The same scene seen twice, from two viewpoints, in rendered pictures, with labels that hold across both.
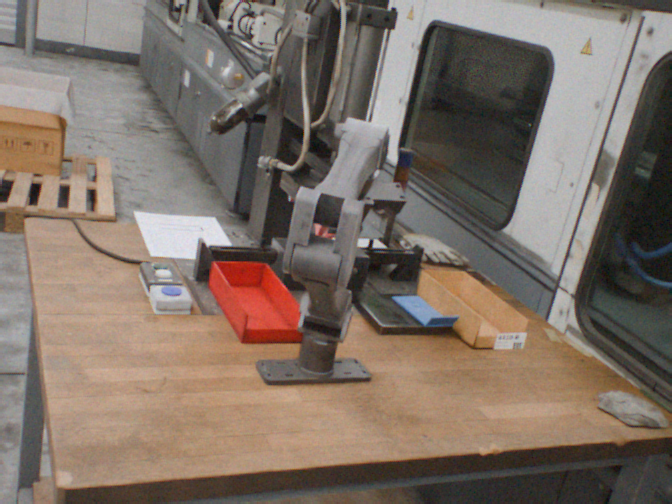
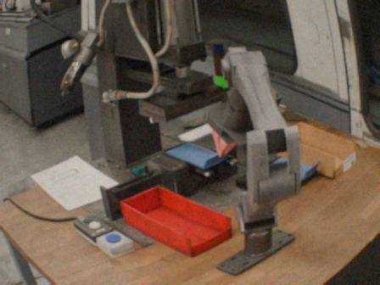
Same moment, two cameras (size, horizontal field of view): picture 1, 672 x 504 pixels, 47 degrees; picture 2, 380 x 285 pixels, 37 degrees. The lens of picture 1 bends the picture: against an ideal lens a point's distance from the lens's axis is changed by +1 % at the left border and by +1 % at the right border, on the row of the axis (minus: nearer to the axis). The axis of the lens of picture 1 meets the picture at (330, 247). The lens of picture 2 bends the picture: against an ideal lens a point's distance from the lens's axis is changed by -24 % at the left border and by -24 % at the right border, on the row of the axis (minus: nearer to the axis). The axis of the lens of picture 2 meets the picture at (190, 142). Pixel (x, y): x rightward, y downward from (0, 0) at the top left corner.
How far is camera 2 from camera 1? 38 cm
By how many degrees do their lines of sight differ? 11
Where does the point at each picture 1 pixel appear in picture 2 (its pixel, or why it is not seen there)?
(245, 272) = (146, 200)
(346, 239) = (295, 159)
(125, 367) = not seen: outside the picture
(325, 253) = (282, 176)
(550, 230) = (327, 69)
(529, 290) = (332, 114)
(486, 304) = (325, 142)
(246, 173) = (33, 94)
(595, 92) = not seen: outside the picture
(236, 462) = not seen: outside the picture
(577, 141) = (317, 10)
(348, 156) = (256, 87)
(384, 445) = (327, 268)
